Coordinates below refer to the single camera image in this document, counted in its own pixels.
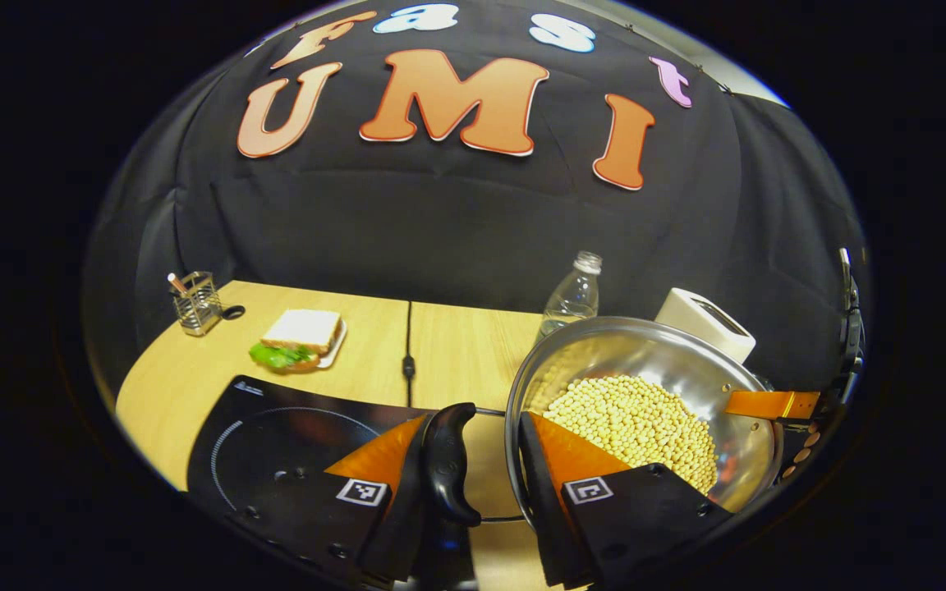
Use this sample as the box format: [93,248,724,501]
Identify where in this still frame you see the clear plastic water bottle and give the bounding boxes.
[539,250,604,339]

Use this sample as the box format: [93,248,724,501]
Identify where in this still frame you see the pile of yellow soybeans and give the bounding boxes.
[543,375,719,493]

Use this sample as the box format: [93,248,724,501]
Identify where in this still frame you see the metal wire utensil holder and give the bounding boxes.
[172,271,224,337]

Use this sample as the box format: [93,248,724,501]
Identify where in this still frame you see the black backdrop cloth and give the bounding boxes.
[83,0,868,387]

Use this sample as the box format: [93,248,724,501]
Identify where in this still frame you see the black induction cooktop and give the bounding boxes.
[186,375,478,588]

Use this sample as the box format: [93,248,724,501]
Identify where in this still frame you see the black metal clamp stand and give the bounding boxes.
[837,246,866,405]

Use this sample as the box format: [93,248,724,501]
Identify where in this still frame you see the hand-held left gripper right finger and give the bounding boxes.
[517,410,735,590]

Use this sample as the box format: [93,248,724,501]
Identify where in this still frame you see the white toaster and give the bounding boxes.
[654,287,757,364]

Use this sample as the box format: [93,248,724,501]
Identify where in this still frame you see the black power cable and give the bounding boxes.
[402,301,417,407]

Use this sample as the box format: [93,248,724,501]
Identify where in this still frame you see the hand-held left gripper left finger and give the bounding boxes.
[223,413,433,590]

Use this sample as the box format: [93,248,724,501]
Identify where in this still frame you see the sandwich with lettuce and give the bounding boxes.
[249,309,344,372]

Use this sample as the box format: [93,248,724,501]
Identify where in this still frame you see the steel pot with black handle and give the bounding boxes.
[422,316,784,530]

